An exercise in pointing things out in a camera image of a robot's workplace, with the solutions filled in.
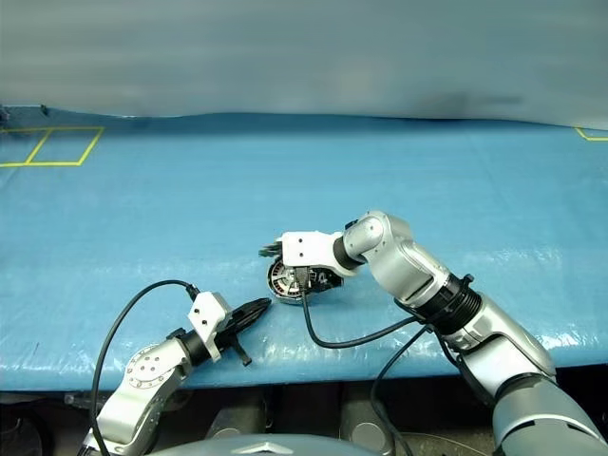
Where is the grey robot torso with emblem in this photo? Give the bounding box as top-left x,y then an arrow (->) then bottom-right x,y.
146,432 -> 395,456

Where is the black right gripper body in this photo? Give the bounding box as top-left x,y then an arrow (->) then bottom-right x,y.
303,267 -> 344,291

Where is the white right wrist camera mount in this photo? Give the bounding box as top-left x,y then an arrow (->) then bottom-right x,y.
276,230 -> 356,279

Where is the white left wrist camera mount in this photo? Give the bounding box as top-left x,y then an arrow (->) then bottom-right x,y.
187,293 -> 233,363

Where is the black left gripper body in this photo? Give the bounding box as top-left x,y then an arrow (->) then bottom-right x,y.
216,308 -> 253,367

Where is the blue plastic table cover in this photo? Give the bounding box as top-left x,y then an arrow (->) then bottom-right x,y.
0,104 -> 608,393

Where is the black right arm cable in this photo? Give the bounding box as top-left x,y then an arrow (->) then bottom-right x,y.
296,268 -> 476,456

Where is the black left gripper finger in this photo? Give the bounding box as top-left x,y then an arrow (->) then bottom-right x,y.
232,297 -> 272,320
237,302 -> 272,333

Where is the grey rounded cylinder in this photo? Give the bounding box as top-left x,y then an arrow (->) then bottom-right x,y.
339,385 -> 395,452
207,406 -> 268,441

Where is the black rotor with silver spokes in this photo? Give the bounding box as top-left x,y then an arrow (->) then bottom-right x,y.
267,260 -> 306,299

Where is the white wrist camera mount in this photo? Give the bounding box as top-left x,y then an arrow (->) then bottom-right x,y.
276,230 -> 356,279
187,293 -> 233,363

